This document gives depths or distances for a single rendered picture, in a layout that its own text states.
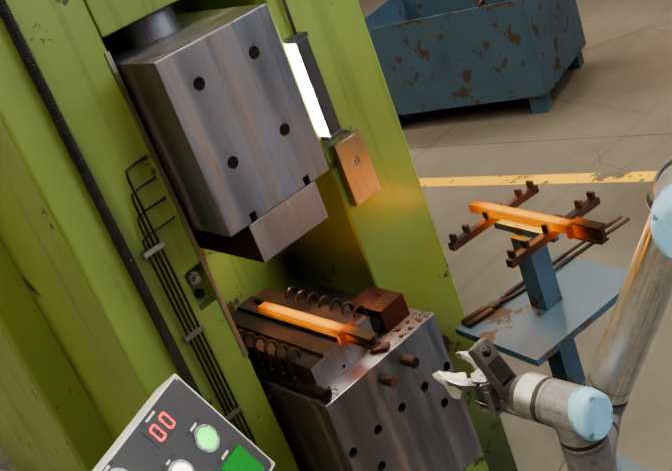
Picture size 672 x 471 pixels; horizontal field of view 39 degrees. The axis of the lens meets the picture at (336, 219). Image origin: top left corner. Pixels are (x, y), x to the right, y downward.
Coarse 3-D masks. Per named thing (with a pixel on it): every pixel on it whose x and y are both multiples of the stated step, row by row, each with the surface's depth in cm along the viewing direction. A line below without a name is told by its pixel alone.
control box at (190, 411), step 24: (168, 384) 188; (144, 408) 186; (168, 408) 185; (192, 408) 189; (144, 432) 179; (168, 432) 182; (192, 432) 186; (216, 432) 189; (240, 432) 193; (120, 456) 173; (144, 456) 176; (168, 456) 179; (192, 456) 183; (216, 456) 186; (264, 456) 193
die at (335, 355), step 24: (240, 312) 252; (264, 312) 245; (312, 312) 238; (336, 312) 234; (264, 336) 237; (288, 336) 232; (312, 336) 228; (336, 336) 222; (264, 360) 233; (312, 360) 220; (336, 360) 222
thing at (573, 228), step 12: (480, 204) 248; (492, 204) 246; (492, 216) 244; (504, 216) 240; (516, 216) 236; (528, 216) 233; (540, 216) 231; (552, 216) 229; (552, 228) 227; (564, 228) 224; (576, 228) 222; (588, 228) 218; (600, 228) 215; (588, 240) 219; (600, 240) 217
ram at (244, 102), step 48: (144, 48) 200; (192, 48) 189; (240, 48) 196; (144, 96) 194; (192, 96) 190; (240, 96) 197; (288, 96) 205; (192, 144) 191; (240, 144) 198; (288, 144) 206; (192, 192) 201; (240, 192) 200; (288, 192) 208
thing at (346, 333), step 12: (276, 312) 241; (288, 312) 239; (300, 312) 237; (312, 324) 229; (324, 324) 227; (336, 324) 225; (348, 324) 222; (348, 336) 221; (360, 336) 216; (372, 336) 214; (372, 348) 214
